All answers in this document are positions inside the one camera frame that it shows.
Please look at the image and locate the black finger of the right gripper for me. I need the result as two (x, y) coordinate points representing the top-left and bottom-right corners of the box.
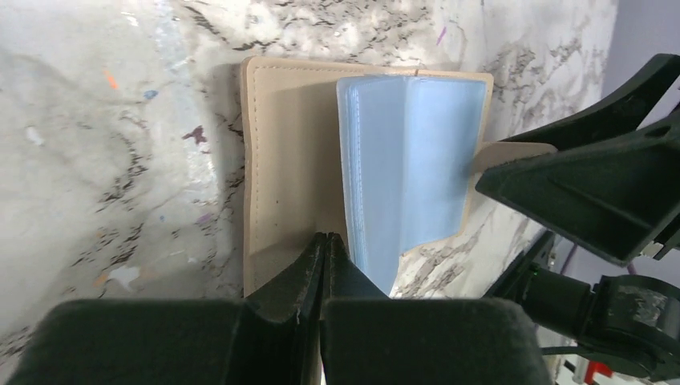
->
(506, 54), (679, 151)
(476, 124), (679, 265)

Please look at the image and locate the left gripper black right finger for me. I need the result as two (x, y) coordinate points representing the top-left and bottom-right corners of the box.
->
(321, 234), (553, 384)

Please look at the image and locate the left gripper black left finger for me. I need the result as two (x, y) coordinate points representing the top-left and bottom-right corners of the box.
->
(9, 233), (326, 384)

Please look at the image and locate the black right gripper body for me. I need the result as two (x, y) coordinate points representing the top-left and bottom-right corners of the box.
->
(641, 223), (679, 261)

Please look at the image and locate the beige card holder wallet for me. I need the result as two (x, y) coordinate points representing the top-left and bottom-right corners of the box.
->
(241, 56), (556, 298)

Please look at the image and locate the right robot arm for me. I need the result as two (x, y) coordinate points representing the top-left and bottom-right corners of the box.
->
(473, 54), (679, 382)

